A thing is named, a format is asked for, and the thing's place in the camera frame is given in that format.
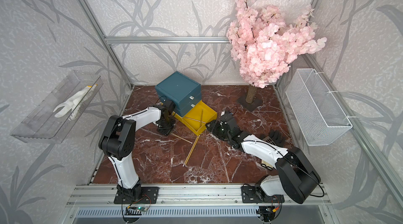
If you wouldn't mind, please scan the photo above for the aluminium front rail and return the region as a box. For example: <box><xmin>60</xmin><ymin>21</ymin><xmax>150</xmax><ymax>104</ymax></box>
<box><xmin>65</xmin><ymin>183</ymin><xmax>331</xmax><ymax>207</ymax></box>

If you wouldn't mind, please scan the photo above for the teal drawer cabinet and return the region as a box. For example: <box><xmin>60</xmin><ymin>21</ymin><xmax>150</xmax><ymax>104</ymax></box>
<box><xmin>155</xmin><ymin>71</ymin><xmax>202</xmax><ymax>117</ymax></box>

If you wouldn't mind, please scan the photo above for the white work glove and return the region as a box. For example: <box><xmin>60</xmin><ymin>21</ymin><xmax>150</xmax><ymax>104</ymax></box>
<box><xmin>53</xmin><ymin>84</ymin><xmax>98</xmax><ymax>121</ymax></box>

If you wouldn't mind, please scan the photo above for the black glove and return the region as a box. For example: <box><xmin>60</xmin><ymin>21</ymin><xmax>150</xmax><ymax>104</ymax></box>
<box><xmin>268</xmin><ymin>129</ymin><xmax>286</xmax><ymax>147</ymax></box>

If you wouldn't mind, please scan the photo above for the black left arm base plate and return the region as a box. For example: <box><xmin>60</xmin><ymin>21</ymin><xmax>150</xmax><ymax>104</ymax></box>
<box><xmin>114</xmin><ymin>185</ymin><xmax>159</xmax><ymax>205</ymax></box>

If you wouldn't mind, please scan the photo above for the yellow pull-out drawer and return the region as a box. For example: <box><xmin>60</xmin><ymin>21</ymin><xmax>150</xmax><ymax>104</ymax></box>
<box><xmin>174</xmin><ymin>101</ymin><xmax>217</xmax><ymax>136</ymax></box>

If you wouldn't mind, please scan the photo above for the pink artificial blossom tree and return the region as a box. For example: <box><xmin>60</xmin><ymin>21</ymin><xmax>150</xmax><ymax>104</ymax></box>
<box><xmin>226</xmin><ymin>0</ymin><xmax>327</xmax><ymax>111</ymax></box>

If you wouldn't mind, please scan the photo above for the white wire mesh basket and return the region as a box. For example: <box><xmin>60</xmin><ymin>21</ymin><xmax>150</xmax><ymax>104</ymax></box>
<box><xmin>285</xmin><ymin>69</ymin><xmax>353</xmax><ymax>146</ymax></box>

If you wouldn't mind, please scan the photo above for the clear plastic wall tray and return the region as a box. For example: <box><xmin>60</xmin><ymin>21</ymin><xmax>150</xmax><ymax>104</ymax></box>
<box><xmin>10</xmin><ymin>71</ymin><xmax>103</xmax><ymax>144</ymax></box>

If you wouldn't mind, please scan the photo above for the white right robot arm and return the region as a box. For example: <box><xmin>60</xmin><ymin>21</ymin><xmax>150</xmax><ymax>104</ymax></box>
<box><xmin>206</xmin><ymin>111</ymin><xmax>321</xmax><ymax>204</ymax></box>

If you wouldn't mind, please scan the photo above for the brown pencil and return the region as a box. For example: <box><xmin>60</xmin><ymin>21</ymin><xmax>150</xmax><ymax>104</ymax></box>
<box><xmin>183</xmin><ymin>117</ymin><xmax>206</xmax><ymax>124</ymax></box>

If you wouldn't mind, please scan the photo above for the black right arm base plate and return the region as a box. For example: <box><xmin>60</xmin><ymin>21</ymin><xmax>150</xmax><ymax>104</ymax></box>
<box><xmin>241</xmin><ymin>184</ymin><xmax>284</xmax><ymax>204</ymax></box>

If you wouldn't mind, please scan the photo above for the brown slotted spatula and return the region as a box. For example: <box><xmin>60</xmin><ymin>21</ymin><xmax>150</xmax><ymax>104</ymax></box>
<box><xmin>263</xmin><ymin>136</ymin><xmax>275</xmax><ymax>145</ymax></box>

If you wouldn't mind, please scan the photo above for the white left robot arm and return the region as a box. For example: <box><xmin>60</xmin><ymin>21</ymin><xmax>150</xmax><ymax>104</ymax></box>
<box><xmin>99</xmin><ymin>100</ymin><xmax>176</xmax><ymax>198</ymax></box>

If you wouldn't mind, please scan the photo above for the yellow pencil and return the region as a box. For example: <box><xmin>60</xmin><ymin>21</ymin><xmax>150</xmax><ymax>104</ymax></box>
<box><xmin>171</xmin><ymin>133</ymin><xmax>193</xmax><ymax>144</ymax></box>
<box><xmin>200</xmin><ymin>109</ymin><xmax>204</xmax><ymax>128</ymax></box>
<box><xmin>183</xmin><ymin>135</ymin><xmax>200</xmax><ymax>166</ymax></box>

